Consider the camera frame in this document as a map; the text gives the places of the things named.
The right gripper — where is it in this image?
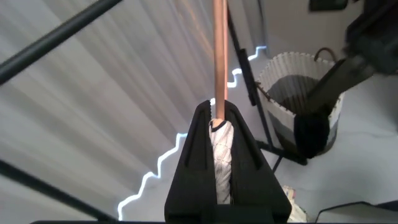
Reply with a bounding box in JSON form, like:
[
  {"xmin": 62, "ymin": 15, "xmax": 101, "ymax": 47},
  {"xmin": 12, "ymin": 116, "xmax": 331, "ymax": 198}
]
[{"xmin": 341, "ymin": 0, "xmax": 398, "ymax": 77}]

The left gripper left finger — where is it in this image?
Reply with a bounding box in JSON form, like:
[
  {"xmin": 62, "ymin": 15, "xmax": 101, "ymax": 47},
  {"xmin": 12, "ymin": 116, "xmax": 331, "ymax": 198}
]
[{"xmin": 164, "ymin": 100, "xmax": 218, "ymax": 223}]

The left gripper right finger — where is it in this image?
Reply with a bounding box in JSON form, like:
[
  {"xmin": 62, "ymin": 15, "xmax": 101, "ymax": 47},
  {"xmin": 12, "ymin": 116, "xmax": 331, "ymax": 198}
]
[{"xmin": 223, "ymin": 100, "xmax": 292, "ymax": 223}]

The cream printed garment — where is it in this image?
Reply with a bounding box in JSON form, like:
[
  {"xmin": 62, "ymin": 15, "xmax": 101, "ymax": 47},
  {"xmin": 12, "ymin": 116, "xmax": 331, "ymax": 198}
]
[{"xmin": 208, "ymin": 119, "xmax": 309, "ymax": 223}]

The pink clothes hanger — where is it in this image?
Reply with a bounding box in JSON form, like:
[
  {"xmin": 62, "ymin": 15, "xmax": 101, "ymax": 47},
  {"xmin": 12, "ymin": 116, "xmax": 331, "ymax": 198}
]
[{"xmin": 211, "ymin": 0, "xmax": 229, "ymax": 129}]

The white laundry basket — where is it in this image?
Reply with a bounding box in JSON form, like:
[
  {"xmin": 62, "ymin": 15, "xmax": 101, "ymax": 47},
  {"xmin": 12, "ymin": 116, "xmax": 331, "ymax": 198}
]
[{"xmin": 255, "ymin": 47, "xmax": 346, "ymax": 157}]

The black clothes rack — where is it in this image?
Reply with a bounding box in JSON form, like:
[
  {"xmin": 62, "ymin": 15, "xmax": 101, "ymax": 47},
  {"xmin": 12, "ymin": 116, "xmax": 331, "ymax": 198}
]
[{"xmin": 0, "ymin": 0, "xmax": 309, "ymax": 222}]

